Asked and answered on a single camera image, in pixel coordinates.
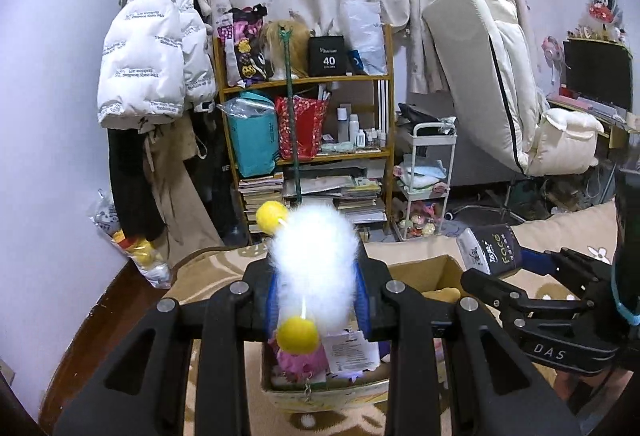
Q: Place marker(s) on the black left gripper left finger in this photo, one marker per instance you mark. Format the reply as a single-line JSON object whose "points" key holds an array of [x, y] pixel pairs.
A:
{"points": [[140, 388]]}

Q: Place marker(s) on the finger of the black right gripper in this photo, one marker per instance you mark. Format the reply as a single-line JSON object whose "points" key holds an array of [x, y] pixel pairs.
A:
{"points": [[567, 266], [507, 298]]}

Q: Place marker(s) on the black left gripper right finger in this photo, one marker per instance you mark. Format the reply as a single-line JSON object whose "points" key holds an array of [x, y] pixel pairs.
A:
{"points": [[494, 388]]}

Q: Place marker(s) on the yellow dog plush keychain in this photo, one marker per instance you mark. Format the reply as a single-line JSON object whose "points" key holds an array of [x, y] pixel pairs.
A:
{"points": [[449, 295]]}

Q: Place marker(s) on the black Face tissue pack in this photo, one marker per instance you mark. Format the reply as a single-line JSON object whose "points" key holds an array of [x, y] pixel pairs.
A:
{"points": [[492, 249]]}

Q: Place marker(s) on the pink plush bear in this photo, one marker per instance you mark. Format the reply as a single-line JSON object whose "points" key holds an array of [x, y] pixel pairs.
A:
{"points": [[297, 368]]}

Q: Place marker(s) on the white fluffy plush yellow pompoms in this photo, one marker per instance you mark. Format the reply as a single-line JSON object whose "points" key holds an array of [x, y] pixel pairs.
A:
{"points": [[313, 252]]}

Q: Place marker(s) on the purple suit white-haired plush doll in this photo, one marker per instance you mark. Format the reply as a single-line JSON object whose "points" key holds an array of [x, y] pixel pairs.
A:
{"points": [[344, 379]]}

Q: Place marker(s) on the open cardboard box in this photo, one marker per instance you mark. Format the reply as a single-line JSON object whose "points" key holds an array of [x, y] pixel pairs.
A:
{"points": [[350, 351]]}

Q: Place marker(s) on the white rolling cart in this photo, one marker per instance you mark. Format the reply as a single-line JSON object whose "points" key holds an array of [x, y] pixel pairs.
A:
{"points": [[423, 177]]}

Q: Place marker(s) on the plastic bag of toys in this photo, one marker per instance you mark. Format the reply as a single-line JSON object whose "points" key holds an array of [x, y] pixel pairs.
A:
{"points": [[146, 258]]}

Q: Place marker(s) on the black monitor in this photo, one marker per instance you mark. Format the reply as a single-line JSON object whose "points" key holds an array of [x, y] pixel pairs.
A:
{"points": [[599, 71]]}

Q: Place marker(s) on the stack of books left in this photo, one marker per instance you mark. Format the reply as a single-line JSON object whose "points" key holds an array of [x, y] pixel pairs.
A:
{"points": [[255, 192]]}

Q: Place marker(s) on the wooden bookshelf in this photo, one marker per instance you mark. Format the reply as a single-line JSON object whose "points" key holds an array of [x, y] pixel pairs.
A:
{"points": [[383, 111]]}

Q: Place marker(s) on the red patterned bag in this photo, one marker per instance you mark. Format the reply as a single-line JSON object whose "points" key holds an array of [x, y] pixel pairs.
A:
{"points": [[309, 117]]}

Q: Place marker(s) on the beige trench coat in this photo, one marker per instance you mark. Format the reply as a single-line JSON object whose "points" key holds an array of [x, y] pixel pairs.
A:
{"points": [[187, 226]]}

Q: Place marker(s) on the cream folded mattress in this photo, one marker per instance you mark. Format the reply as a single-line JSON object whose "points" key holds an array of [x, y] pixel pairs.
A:
{"points": [[483, 52]]}

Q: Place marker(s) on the teal bag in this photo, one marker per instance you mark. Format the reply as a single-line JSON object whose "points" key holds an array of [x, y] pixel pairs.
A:
{"points": [[254, 136]]}

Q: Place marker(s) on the black box number 40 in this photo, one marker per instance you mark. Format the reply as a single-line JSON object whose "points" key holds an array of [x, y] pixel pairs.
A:
{"points": [[326, 56]]}

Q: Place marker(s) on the green pole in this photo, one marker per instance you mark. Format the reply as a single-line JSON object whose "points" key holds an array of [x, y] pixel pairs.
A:
{"points": [[285, 37]]}

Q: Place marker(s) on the white puffer jacket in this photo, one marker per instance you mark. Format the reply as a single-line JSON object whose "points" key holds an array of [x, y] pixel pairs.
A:
{"points": [[155, 65]]}

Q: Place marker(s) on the wall socket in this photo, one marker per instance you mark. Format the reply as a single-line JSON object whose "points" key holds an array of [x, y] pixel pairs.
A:
{"points": [[7, 372]]}

